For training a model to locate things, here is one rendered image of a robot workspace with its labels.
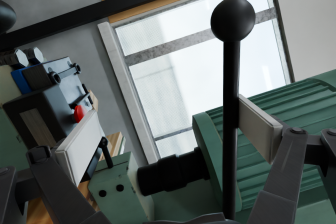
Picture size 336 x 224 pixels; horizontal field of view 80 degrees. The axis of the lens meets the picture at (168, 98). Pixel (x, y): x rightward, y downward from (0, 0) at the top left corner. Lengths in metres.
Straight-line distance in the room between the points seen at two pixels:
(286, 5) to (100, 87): 1.60
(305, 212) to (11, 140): 0.44
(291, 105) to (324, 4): 1.80
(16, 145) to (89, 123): 0.13
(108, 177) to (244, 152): 0.22
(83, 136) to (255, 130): 0.13
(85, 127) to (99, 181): 0.21
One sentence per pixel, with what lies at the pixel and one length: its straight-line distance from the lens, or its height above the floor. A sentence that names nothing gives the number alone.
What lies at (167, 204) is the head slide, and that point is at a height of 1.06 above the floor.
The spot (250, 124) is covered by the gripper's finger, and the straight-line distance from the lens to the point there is 0.17.
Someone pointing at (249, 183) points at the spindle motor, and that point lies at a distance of 0.33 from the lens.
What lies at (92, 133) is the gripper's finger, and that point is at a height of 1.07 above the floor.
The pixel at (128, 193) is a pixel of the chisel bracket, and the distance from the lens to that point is 0.38.
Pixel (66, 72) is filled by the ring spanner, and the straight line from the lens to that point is 0.33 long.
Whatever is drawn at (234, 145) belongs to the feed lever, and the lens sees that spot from 0.21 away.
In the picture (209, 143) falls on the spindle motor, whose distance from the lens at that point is 0.31.
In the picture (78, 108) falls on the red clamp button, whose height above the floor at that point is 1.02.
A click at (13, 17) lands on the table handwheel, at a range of 0.43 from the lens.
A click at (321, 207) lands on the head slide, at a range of 0.45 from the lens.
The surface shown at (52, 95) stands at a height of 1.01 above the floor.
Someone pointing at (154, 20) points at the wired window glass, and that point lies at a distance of 1.75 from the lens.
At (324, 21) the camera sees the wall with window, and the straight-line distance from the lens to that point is 2.12.
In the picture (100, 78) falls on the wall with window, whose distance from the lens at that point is 1.72.
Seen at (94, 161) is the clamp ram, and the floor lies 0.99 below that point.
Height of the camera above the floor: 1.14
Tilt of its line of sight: 1 degrees down
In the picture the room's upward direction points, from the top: 72 degrees clockwise
